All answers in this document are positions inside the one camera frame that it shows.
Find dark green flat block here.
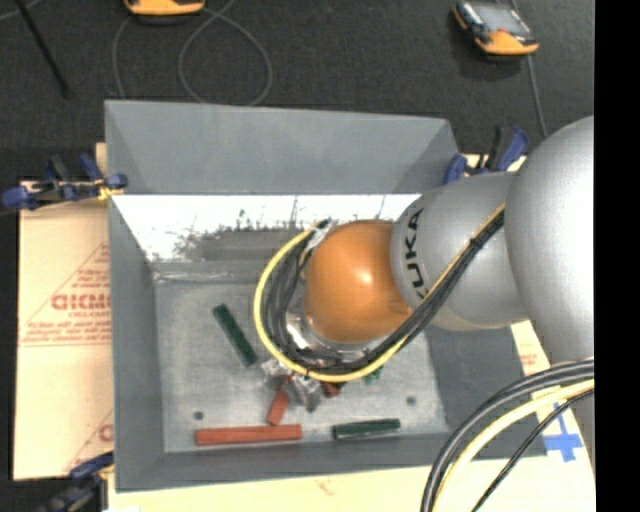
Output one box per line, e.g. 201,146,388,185
331,418,402,442
211,303,260,369

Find long red-brown flat block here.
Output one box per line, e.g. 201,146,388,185
194,423,304,447

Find grey metal bin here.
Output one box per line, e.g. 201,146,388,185
103,99,547,491

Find brown cardboard board, red print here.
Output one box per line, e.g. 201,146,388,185
12,142,116,482

